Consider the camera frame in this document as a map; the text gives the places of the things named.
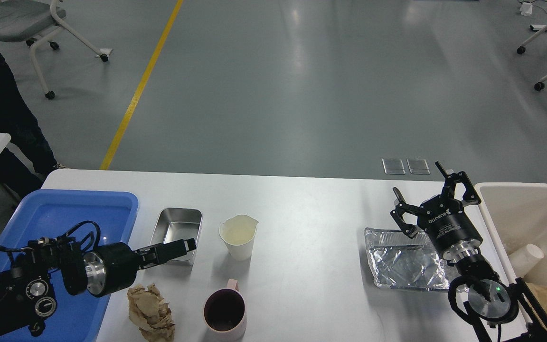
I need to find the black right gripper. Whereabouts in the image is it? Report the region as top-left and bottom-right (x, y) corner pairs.
(390, 161), (484, 260)

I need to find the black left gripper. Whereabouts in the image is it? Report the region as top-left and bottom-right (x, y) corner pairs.
(83, 238), (197, 297)

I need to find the stainless steel rectangular container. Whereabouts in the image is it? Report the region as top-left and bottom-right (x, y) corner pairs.
(150, 208), (203, 246)

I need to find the aluminium foil tray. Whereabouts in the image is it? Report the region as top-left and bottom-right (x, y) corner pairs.
(363, 228), (459, 292)

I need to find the pink ribbed mug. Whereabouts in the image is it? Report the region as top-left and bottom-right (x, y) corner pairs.
(203, 279), (247, 342)

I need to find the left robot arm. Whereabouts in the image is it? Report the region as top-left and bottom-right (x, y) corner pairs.
(0, 221), (196, 336)

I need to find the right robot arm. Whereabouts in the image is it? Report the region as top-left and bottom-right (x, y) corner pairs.
(390, 162), (547, 342)

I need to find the crumpled brown paper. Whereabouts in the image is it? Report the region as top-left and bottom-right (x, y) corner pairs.
(127, 283), (176, 342)

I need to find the right floor outlet cover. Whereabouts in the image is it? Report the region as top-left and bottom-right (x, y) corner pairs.
(406, 158), (431, 175)

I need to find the floor outlet cover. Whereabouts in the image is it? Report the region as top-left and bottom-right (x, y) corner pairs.
(382, 158), (406, 175)
(406, 158), (431, 175)

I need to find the left floor outlet cover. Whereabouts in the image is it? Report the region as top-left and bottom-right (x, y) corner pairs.
(382, 158), (406, 175)

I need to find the beige plastic bin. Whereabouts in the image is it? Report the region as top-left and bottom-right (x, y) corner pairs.
(475, 182), (547, 286)

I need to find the white paper cup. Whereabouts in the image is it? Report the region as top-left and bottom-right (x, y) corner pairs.
(219, 214), (260, 261)

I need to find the paper cup in bin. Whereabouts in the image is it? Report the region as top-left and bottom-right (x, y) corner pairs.
(509, 243), (545, 277)

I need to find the blue plastic tray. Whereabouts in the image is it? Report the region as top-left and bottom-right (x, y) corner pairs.
(0, 189), (139, 342)

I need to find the person in beige sweater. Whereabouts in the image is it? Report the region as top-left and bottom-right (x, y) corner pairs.
(0, 53), (63, 198)

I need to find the grey office chair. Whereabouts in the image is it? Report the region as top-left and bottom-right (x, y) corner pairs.
(0, 0), (109, 100)

